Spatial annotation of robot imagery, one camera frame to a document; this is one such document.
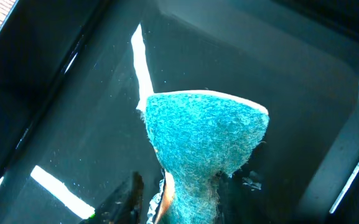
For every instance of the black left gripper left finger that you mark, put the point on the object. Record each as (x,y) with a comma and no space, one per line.
(122,206)

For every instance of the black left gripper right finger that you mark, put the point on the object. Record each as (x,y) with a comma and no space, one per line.
(229,201)

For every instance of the black water tray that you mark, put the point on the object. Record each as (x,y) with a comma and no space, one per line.
(73,73)

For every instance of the green and orange sponge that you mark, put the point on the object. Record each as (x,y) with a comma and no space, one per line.
(198,136)

